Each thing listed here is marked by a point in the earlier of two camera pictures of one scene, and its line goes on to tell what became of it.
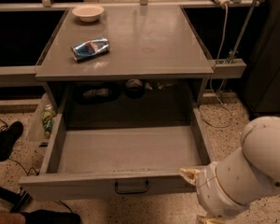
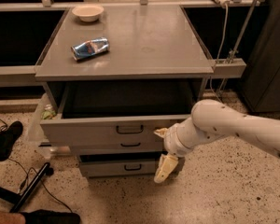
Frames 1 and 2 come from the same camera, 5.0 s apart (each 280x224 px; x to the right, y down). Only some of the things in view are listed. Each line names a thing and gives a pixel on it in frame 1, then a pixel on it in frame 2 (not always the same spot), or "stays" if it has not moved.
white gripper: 215,190 to 172,141
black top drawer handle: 132,192 to 135,132
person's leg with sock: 34,217 stays
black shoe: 3,141 stays
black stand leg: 18,200 stays
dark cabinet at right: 265,82 stays
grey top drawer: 92,154 to 115,114
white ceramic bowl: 88,13 stays
